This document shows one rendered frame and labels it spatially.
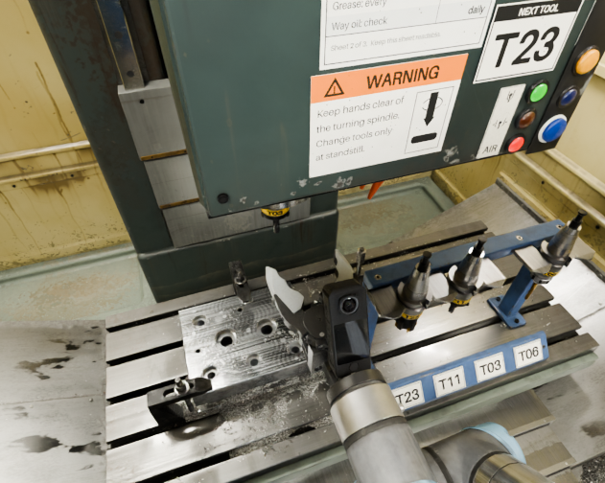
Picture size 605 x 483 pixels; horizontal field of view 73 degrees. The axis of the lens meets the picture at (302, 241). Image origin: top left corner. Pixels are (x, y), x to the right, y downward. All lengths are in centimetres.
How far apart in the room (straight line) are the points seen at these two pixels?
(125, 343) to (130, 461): 29
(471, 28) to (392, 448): 40
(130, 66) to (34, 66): 49
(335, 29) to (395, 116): 11
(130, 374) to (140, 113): 62
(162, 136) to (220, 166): 71
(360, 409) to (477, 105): 34
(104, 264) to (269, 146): 150
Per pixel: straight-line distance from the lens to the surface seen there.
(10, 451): 137
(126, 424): 106
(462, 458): 58
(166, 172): 115
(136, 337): 117
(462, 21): 42
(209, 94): 35
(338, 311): 46
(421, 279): 74
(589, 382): 143
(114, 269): 180
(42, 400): 143
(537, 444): 132
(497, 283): 87
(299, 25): 35
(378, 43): 39
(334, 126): 40
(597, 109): 147
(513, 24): 46
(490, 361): 109
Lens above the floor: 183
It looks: 46 degrees down
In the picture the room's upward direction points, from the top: straight up
